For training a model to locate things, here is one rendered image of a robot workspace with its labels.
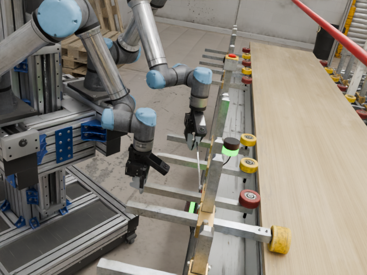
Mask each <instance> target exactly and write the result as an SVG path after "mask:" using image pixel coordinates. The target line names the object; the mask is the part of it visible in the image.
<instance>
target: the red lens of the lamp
mask: <svg viewBox="0 0 367 275"><path fill-rule="evenodd" d="M223 146H224V147H225V148H226V149H228V150H232V151H235V150H238V149H239V146H240V142H239V144H237V145H231V144H229V143H227V142H226V141H225V139H224V144H223Z"/></svg>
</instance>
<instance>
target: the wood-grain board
mask: <svg viewBox="0 0 367 275"><path fill-rule="evenodd" d="M249 45H250V55H251V57H250V61H251V69H252V72H251V78H252V100H253V118H254V136H255V137H256V138H257V140H256V144H255V146H256V161H257V163H258V168H257V183H258V194H259V195H260V197H261V200H260V203H259V219H260V227H263V228H268V229H270V228H271V226H272V225H277V226H281V227H285V228H290V230H291V233H292V240H291V247H290V249H289V252H288V253H287V254H282V253H277V252H272V251H269V249H268V244H267V243H264V242H261V247H262V265H263V275H367V126H366V125H365V123H364V122H363V121H362V119H361V118H360V117H359V115H358V114H357V113H356V111H355V110H354V108H353V107H352V105H351V104H350V103H349V102H348V100H347V99H346V97H345V96H344V95H343V93H342V92H341V91H340V89H339V88H338V86H337V85H336V84H335V82H334V81H333V80H332V78H331V77H330V76H329V74H328V73H327V72H326V70H325V69H324V68H323V66H322V65H321V64H320V62H319V60H318V59H317V58H316V56H315V55H314V54H313V52H308V51H302V50H296V49H289V48H285V47H279V46H272V45H266V44H260V43H254V42H250V44H249Z"/></svg>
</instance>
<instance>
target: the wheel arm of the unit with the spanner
mask: <svg viewBox="0 0 367 275"><path fill-rule="evenodd" d="M144 192H146V193H150V194H156V195H161V196H166V197H169V198H175V199H180V200H185V201H190V202H195V203H200V200H201V197H202V193H197V192H192V191H189V190H184V189H179V188H173V187H168V186H163V185H159V184H154V183H149V182H146V183H145V185H144ZM214 205H215V207H219V208H224V209H228V210H233V211H238V212H242V213H246V214H252V213H253V209H249V208H245V207H243V206H242V205H240V203H239V201H238V200H232V199H227V198H222V197H218V196H217V197H216V199H215V204H214Z"/></svg>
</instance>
